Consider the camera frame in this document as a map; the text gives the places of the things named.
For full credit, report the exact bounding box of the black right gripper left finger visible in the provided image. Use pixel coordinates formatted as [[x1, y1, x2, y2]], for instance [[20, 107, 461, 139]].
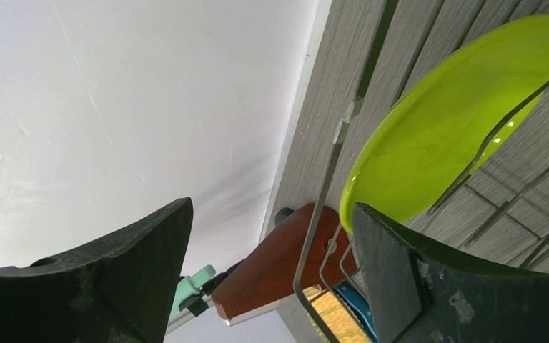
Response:
[[0, 197, 194, 342]]

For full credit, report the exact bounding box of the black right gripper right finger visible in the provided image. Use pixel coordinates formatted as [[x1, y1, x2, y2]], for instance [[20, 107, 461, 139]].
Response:
[[352, 203, 549, 342]]

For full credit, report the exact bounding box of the blue dotted plate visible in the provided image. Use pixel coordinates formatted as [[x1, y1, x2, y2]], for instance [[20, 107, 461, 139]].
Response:
[[333, 282, 378, 342]]

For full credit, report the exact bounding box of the woven bamboo plate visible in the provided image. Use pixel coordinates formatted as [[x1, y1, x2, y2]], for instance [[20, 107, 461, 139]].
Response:
[[304, 286, 370, 343]]

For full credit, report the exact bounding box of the lime green plate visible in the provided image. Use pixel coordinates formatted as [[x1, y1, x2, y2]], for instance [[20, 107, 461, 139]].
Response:
[[339, 14, 549, 232]]

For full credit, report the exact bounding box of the mint green microphone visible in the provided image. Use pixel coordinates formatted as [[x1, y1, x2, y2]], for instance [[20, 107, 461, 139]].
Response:
[[169, 264, 216, 320]]

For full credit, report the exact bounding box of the brown wooden metronome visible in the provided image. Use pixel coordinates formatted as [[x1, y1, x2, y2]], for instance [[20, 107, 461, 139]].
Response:
[[211, 203, 358, 326]]

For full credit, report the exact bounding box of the black wire dish rack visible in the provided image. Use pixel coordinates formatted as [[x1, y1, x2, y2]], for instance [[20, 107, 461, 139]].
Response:
[[292, 44, 549, 343]]

